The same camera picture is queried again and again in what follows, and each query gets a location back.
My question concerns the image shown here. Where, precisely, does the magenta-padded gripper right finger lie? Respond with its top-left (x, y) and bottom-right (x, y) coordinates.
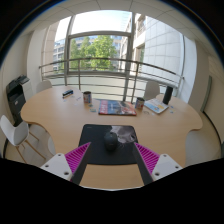
top-left (132, 142), bottom-right (184, 186)

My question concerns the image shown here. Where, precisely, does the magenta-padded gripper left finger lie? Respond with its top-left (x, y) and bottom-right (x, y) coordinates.
top-left (40, 142), bottom-right (93, 186)

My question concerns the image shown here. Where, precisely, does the black computer mouse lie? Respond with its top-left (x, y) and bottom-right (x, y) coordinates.
top-left (103, 130), bottom-right (119, 152)

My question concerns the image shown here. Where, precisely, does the black mouse pad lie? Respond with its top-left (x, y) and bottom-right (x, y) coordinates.
top-left (77, 123), bottom-right (140, 166)

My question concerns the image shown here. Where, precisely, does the white illustrated booklet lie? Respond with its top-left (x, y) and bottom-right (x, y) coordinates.
top-left (143, 97), bottom-right (170, 115)

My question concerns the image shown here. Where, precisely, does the printed cup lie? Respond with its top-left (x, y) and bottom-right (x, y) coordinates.
top-left (82, 90), bottom-right (93, 104)
top-left (134, 96), bottom-right (146, 111)

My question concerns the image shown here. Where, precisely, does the red printed magazine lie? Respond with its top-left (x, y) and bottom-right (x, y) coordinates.
top-left (97, 98), bottom-right (138, 117)

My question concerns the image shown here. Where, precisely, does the dark blue stapler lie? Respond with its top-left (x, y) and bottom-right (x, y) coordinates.
top-left (61, 88), bottom-right (75, 99)

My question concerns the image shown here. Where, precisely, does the white chair with wooden legs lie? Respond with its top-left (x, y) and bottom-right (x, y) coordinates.
top-left (0, 114), bottom-right (48, 165)

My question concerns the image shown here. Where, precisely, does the black upright speaker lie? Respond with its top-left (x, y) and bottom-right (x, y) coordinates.
top-left (162, 85), bottom-right (175, 106)

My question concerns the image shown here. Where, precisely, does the black office printer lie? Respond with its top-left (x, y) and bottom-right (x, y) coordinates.
top-left (5, 74), bottom-right (35, 127)

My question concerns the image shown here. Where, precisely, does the metal balcony railing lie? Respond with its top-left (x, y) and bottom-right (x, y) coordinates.
top-left (37, 57), bottom-right (185, 103)

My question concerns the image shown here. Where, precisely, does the green tree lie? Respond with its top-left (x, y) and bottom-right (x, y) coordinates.
top-left (68, 35), bottom-right (118, 71)

